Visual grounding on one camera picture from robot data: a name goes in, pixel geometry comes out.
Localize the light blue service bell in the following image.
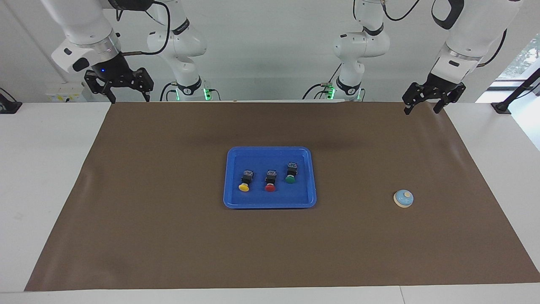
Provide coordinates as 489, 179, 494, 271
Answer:
393, 189, 415, 209

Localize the yellow push button switch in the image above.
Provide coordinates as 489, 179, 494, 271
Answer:
238, 169, 254, 193

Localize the green push button switch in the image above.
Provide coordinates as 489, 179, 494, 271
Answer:
284, 162, 299, 185

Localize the blue plastic tray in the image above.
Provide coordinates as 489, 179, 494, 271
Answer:
223, 146, 317, 209

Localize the black angled stand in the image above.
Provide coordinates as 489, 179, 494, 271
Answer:
491, 68, 540, 115

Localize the window with green view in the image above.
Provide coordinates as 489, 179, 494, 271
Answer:
497, 36, 540, 81

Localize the brown table mat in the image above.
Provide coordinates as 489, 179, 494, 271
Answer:
24, 101, 540, 292

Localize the black right base cable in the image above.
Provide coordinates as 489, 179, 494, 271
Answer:
160, 81, 178, 102

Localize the black base cable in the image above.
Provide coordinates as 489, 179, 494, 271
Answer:
302, 63, 342, 100
160, 81, 178, 102

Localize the white wall socket box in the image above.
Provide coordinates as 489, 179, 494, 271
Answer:
46, 82, 87, 103

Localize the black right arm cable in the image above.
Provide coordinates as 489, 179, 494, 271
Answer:
114, 0, 170, 56

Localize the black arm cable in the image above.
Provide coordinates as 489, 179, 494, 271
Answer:
114, 0, 170, 56
381, 0, 508, 68

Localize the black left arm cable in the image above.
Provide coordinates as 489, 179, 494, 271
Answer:
381, 0, 508, 68

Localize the black table mount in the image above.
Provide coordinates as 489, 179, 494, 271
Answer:
0, 87, 23, 114

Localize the black left base cable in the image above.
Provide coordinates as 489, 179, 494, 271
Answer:
302, 63, 342, 100

